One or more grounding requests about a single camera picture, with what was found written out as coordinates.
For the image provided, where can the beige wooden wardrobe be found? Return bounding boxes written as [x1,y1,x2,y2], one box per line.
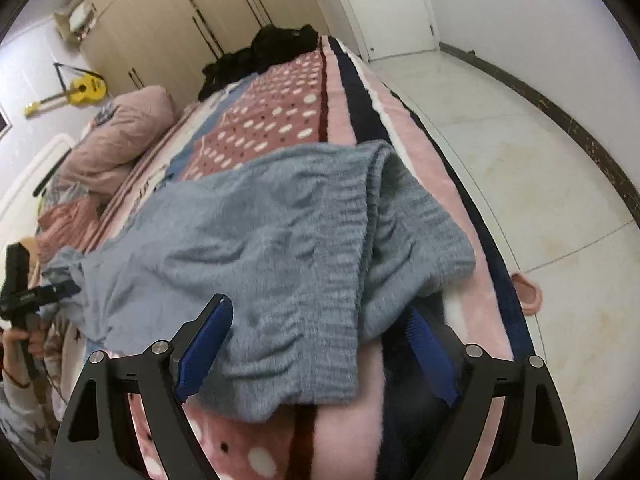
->
[80,0,331,111]

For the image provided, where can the black clothes pile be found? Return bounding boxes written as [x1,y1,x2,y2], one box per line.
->
[197,25,321,101]

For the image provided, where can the white headboard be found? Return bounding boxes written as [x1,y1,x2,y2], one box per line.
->
[0,132,76,241]

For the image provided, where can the grey knit pants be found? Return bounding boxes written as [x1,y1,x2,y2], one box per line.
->
[41,140,476,423]

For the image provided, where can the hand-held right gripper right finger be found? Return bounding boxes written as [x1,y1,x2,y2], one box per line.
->
[406,309,581,480]

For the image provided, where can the white door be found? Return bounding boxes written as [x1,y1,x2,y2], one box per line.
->
[320,0,441,61]

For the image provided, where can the pink quilt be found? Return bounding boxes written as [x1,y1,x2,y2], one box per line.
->
[37,85,176,211]

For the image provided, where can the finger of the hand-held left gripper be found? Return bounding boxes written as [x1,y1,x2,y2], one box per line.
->
[30,280,82,307]

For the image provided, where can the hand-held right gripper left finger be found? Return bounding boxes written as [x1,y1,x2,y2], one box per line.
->
[50,293,234,480]

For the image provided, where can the pink checked pillow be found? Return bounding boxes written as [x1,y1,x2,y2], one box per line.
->
[35,200,108,263]

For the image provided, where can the pink slipper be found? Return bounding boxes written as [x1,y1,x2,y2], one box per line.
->
[510,272,545,317]

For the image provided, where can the yellow guitar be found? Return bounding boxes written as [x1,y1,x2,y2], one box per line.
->
[24,62,107,120]

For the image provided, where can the person's left forearm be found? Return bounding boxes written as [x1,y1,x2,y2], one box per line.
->
[0,375,57,463]

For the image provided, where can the person's left hand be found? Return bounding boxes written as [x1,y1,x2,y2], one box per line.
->
[0,310,51,376]

